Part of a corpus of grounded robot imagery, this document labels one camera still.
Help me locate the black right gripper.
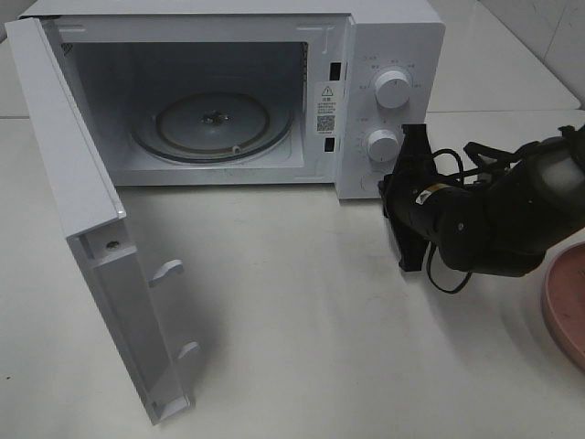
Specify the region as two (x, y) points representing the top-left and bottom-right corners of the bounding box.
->
(378, 123), (452, 273)

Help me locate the round white door button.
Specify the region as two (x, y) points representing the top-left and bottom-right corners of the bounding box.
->
(361, 174), (383, 198)

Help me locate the pink round plate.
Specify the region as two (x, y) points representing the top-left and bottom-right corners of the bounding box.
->
(541, 242), (584, 372)

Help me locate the white microwave door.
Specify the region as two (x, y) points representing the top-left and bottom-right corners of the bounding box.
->
(5, 17), (194, 424)

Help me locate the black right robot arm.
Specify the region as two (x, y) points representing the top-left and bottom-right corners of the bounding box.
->
(378, 124), (584, 277)

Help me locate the lower white dial knob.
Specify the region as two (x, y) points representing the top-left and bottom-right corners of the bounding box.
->
(365, 129), (399, 163)

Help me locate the white dial knob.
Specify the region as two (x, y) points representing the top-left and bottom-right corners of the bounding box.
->
(365, 129), (399, 163)
(372, 67), (412, 110)

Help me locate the upper white dial knob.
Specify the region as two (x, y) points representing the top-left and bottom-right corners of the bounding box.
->
(372, 67), (412, 110)

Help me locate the white warning label sticker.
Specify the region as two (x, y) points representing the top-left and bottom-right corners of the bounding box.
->
(314, 81), (338, 135)

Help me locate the glass microwave turntable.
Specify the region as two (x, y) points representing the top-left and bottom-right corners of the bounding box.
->
(132, 91), (294, 164)

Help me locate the white microwave oven body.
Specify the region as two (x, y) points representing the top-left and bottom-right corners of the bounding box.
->
(14, 1), (445, 199)

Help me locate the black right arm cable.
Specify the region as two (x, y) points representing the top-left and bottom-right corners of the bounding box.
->
(422, 148), (522, 294)

